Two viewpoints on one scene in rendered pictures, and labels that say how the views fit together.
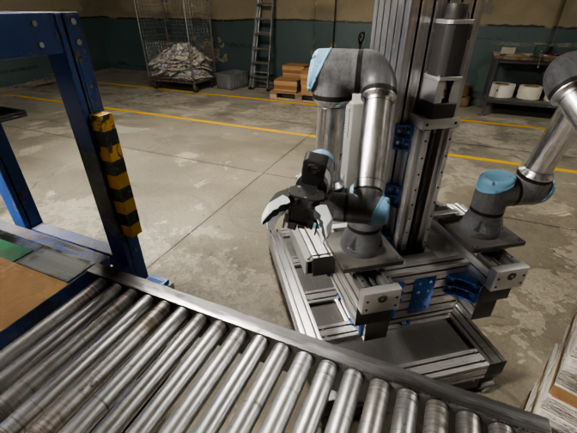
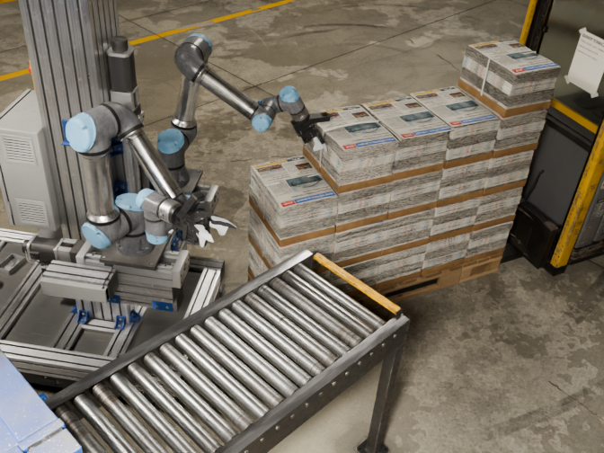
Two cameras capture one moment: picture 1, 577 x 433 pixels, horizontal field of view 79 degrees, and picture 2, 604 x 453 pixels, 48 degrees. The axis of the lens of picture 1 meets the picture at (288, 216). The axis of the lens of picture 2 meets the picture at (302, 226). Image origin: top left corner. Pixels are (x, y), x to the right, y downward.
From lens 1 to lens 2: 1.80 m
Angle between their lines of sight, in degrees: 58
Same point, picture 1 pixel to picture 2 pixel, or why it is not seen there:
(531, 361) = (221, 253)
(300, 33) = not seen: outside the picture
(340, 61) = (104, 122)
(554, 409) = (285, 253)
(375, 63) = (125, 112)
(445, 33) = (123, 63)
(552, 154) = (192, 106)
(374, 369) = (242, 292)
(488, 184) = (172, 146)
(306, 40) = not seen: outside the picture
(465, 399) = (279, 268)
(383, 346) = (158, 321)
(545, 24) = not seen: outside the picture
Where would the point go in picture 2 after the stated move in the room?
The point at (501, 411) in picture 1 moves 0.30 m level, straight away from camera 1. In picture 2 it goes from (293, 260) to (268, 217)
